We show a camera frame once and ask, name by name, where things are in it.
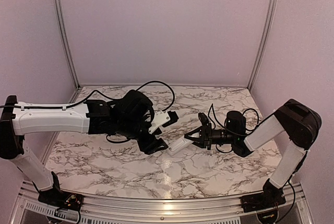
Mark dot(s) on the white remote control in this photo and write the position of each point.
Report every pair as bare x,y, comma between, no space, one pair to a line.
178,145

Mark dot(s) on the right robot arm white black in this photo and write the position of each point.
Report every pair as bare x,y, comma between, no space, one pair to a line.
299,123

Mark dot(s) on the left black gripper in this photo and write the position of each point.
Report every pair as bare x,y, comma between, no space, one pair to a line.
152,145

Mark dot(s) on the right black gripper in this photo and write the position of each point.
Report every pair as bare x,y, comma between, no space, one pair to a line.
206,136

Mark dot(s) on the front aluminium rail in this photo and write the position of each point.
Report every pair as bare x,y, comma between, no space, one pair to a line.
108,209

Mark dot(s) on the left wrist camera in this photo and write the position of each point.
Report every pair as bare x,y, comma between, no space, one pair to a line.
163,119

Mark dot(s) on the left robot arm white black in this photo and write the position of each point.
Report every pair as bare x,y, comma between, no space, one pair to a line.
131,116

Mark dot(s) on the right aluminium frame post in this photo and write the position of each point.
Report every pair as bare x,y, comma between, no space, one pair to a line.
272,5

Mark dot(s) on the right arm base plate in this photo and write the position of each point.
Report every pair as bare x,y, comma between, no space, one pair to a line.
258,201

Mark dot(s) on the left aluminium frame post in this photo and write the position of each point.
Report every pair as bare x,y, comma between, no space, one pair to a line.
65,43

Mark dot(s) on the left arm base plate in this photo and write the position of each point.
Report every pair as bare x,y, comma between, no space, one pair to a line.
63,200

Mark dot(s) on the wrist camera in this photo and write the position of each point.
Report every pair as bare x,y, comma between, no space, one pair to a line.
163,119
204,119

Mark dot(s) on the aluminium frame post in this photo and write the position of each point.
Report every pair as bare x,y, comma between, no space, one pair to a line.
65,43
272,5

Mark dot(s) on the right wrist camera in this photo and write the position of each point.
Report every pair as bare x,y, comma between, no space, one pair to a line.
204,119

